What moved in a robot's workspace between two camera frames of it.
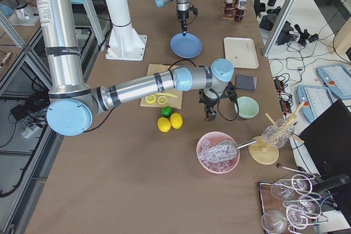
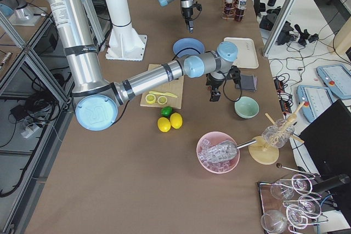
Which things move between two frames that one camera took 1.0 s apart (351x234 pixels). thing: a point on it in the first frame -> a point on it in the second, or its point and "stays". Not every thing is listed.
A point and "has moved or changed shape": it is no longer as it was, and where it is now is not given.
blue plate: x=187 y=46 has moved or changed shape
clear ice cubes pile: x=217 y=157 stays
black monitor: x=327 y=142 stays
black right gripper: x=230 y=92 -> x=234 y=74
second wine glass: x=301 y=184 stays
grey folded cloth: x=246 y=82 stays
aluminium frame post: x=285 y=13 stays
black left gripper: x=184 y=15 -> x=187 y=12
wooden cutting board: x=172 y=102 stays
